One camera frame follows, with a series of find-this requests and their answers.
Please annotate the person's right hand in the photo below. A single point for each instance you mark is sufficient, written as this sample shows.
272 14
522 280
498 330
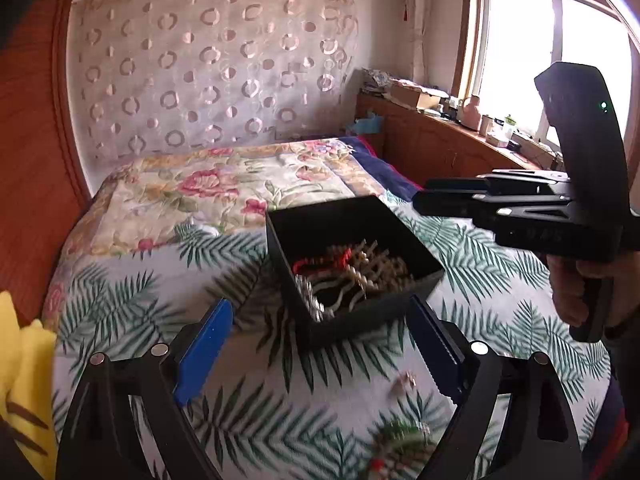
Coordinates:
568 281

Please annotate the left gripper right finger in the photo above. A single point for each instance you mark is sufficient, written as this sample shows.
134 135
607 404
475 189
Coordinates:
445 359

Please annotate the black jewelry box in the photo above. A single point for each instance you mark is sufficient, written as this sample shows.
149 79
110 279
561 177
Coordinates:
397 260

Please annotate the gold pendant earring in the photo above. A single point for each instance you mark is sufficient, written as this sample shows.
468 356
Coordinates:
404 383

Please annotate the floral quilt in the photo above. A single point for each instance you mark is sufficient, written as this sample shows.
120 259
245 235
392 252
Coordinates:
223 190

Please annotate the palm leaf print blanket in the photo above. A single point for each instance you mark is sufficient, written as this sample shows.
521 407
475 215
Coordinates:
271 410

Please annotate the silver hair comb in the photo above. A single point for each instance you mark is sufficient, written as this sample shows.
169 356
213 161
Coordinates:
333 283

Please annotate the wooden side cabinet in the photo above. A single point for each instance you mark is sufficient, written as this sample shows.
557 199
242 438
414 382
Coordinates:
422 147

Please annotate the cardboard box on cabinet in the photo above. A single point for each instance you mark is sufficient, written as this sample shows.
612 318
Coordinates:
416 96

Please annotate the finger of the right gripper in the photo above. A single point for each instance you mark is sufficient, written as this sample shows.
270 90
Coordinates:
505 182
465 204

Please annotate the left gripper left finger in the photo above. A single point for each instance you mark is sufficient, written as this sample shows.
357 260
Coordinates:
197 347

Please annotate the window with wooden frame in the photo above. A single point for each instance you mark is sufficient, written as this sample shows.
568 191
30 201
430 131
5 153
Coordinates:
518 39

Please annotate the pink ceramic bottle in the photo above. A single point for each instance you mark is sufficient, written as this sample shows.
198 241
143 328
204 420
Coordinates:
469 115

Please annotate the navy blue blanket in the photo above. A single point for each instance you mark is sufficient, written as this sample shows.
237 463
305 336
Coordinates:
386 175

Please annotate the yellow pikachu plush toy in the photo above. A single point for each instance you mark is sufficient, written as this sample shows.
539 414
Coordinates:
26 388

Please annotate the beige tied window curtain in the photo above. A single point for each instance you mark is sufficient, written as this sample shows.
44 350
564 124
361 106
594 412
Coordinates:
418 15

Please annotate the circle pattern sheer curtain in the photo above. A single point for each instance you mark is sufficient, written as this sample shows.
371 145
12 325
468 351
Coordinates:
170 76

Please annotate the blue tissue box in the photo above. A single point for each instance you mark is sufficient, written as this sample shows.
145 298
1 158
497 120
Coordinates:
371 124

